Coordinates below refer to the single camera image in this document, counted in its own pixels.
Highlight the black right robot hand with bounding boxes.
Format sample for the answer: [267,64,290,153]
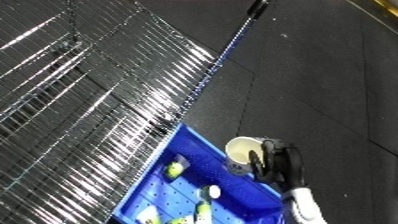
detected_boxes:
[246,138,308,192]

